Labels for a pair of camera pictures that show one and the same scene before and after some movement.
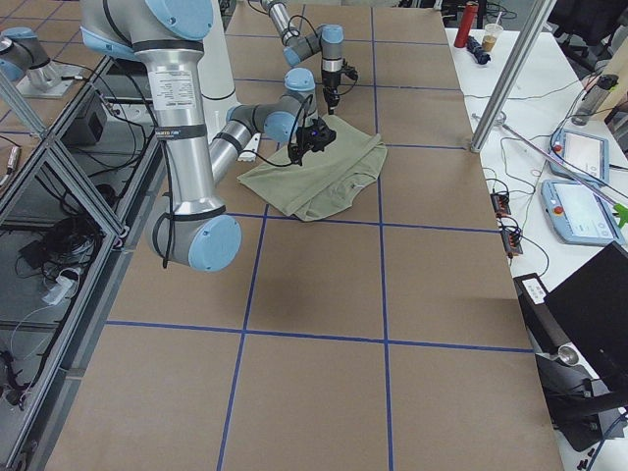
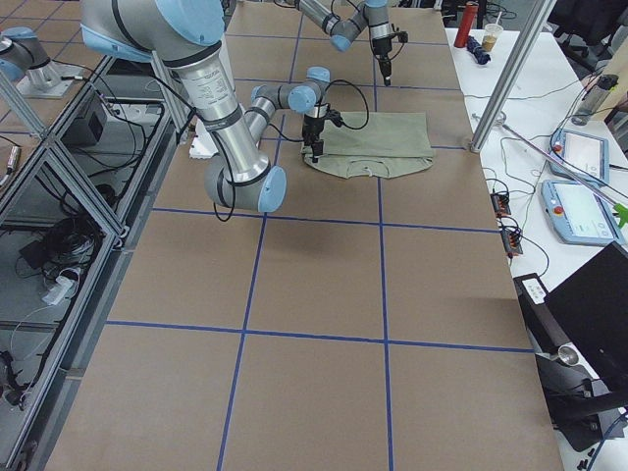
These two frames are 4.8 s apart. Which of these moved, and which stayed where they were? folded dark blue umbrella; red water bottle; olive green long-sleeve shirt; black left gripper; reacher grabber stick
Moved: black left gripper; olive green long-sleeve shirt
Stayed: folded dark blue umbrella; red water bottle; reacher grabber stick
